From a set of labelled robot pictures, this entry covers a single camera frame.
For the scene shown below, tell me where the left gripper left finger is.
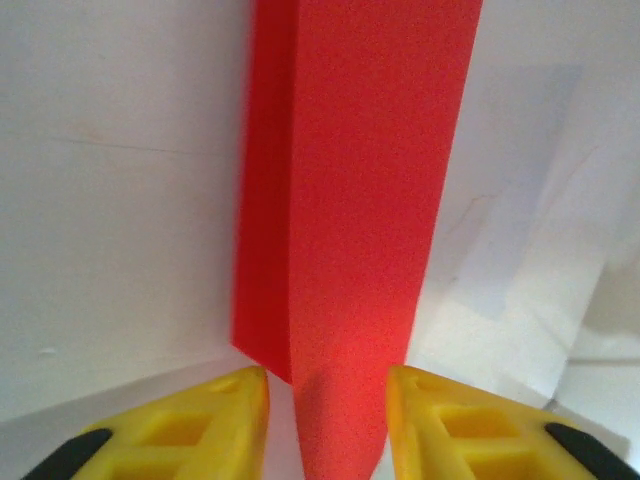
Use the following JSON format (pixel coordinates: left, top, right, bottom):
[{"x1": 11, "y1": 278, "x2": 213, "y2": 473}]
[{"x1": 22, "y1": 364, "x2": 271, "y2": 480}]

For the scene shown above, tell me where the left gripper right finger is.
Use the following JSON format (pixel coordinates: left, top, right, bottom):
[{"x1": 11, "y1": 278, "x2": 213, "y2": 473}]
[{"x1": 387, "y1": 364, "x2": 636, "y2": 480}]

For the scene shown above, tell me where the red paper sheet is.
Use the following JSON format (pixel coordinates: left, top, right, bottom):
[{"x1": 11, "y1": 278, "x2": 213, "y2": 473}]
[{"x1": 230, "y1": 0, "x2": 485, "y2": 480}]

